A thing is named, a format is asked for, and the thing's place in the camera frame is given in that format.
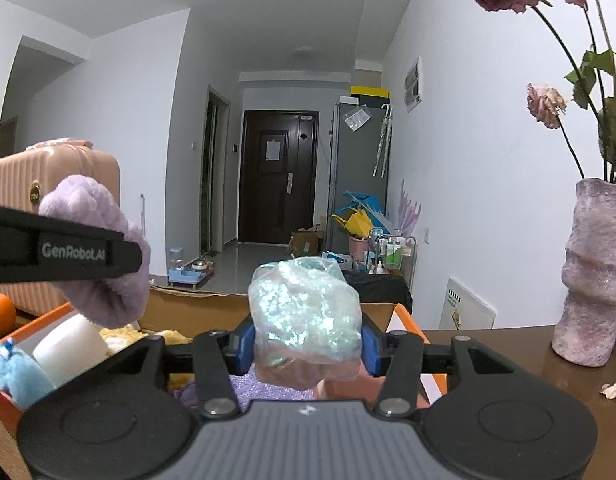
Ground purple feather decoration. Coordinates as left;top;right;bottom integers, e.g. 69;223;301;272
395;178;423;236

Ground clear document pouch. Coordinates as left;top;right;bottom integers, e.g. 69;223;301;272
343;107;371;133

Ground pink fuzzy vase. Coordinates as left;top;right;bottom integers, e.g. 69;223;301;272
552;177;616;368

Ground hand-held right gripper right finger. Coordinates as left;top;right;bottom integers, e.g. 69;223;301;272
362;316;511;418

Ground lilac fuzzy cloth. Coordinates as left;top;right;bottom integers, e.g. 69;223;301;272
38;175;151;330

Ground dark wooden door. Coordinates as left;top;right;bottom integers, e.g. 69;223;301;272
238;109;321;247

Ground white folded umbrella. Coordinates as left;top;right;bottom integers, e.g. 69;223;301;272
373;104;393;178

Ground light blue plush toy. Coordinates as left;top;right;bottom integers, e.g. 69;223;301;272
0;338;56;409

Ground white foam block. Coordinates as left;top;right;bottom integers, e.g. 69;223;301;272
32;314;111;388

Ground yellow black box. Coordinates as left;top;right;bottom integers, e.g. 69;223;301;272
350;85;391;106

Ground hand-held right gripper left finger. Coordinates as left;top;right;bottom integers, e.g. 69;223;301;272
112;316;256;418

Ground black cloth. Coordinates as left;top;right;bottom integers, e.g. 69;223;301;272
340;270;413;313

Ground metal cart with bottles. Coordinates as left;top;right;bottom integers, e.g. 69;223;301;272
368;227;417;291

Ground grey refrigerator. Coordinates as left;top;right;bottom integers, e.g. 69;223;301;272
327;101;391;256

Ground orange fruit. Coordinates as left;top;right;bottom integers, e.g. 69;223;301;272
0;294;17;339

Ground wall electrical panel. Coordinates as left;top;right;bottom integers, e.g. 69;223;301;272
404;56;423;113

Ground pink ribbed suitcase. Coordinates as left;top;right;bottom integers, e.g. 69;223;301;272
0;137;121;317

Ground white yellow plush toy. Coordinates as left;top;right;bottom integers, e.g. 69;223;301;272
99;326;193;356

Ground pink bucket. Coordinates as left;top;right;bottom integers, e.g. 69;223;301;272
348;235;373;266

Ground orange cardboard box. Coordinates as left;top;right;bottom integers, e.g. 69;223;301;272
0;285;447;423

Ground iridescent plastic bag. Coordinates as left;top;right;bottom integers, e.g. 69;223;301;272
248;256;363;390

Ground purple waffle towel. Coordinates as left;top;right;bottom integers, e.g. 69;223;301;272
174;374;269;413

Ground white board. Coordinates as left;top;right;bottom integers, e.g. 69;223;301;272
439;276;497;332

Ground blue pet feeder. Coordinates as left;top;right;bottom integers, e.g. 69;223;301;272
168;246;215;286

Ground brown cardboard box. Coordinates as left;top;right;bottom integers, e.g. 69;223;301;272
287;229;325;257

